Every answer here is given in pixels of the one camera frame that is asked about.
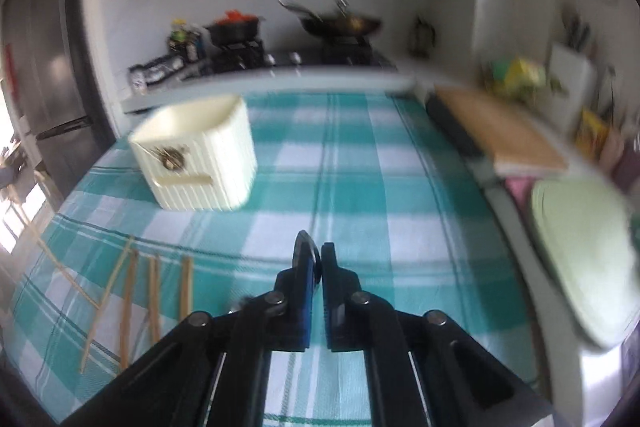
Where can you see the pale green plate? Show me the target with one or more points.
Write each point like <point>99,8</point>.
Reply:
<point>585,257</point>

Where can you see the green white checked tablecloth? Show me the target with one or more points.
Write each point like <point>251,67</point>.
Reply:
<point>360,167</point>

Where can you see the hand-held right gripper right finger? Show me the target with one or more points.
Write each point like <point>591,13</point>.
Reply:
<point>332,289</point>

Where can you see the white knife block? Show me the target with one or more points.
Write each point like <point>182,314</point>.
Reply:
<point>570,87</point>

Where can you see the black gas stove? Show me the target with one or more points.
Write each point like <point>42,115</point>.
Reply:
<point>310,54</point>

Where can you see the cream ribbed utensil holder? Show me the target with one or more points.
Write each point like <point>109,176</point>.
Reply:
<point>210,157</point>

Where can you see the wooden cutting board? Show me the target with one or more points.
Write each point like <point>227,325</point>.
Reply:
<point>500,132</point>

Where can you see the dark wok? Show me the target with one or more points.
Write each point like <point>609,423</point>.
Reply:
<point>345,24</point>

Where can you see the wooden chopstick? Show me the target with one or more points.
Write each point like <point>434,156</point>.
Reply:
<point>185,289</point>
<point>128,307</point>
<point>107,302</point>
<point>67,274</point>
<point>154,302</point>

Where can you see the yellow green sponge bundle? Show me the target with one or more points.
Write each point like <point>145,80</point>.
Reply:
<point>520,74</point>

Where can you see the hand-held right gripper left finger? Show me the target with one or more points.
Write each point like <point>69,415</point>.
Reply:
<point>305,302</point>

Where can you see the pink cloth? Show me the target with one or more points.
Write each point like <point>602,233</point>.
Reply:
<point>520,192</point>

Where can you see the steel refrigerator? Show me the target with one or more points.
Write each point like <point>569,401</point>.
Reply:
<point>55,72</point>

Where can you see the black pan with red food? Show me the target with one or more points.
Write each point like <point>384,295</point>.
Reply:
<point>235,29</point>

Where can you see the yellow packet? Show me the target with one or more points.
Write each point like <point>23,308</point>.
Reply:
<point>591,134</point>

